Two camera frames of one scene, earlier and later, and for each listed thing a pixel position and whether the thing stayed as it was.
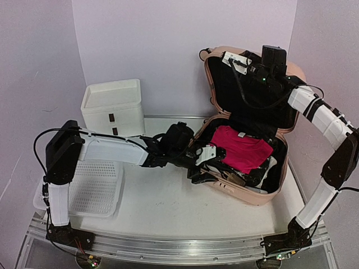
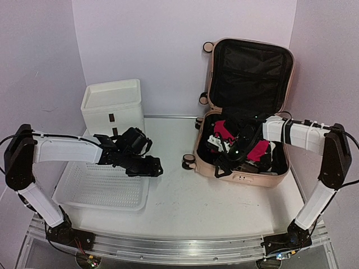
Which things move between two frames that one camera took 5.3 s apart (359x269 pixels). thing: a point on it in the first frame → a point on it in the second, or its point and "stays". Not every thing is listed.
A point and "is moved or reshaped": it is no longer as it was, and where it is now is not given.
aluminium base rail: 175,249 stays
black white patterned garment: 259,177 → 268,162
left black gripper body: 196,175 → 136,168
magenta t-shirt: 243,152 is moved or reshaped
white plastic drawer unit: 114,109 stays
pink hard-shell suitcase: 254,169 is moved or reshaped
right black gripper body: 260,73 → 238,158
